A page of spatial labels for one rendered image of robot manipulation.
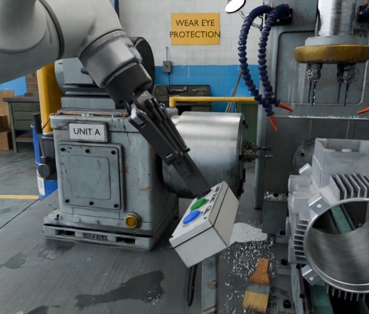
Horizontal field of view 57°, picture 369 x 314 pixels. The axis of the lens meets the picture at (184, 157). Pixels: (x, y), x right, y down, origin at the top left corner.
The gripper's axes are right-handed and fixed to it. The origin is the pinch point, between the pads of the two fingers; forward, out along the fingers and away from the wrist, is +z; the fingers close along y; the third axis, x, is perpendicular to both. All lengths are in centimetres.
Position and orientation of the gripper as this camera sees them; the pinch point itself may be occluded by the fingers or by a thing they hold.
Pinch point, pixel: (190, 174)
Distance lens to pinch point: 59.2
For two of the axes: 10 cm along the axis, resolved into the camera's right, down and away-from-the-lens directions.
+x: -7.9, 5.2, 3.3
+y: 2.4, -2.4, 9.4
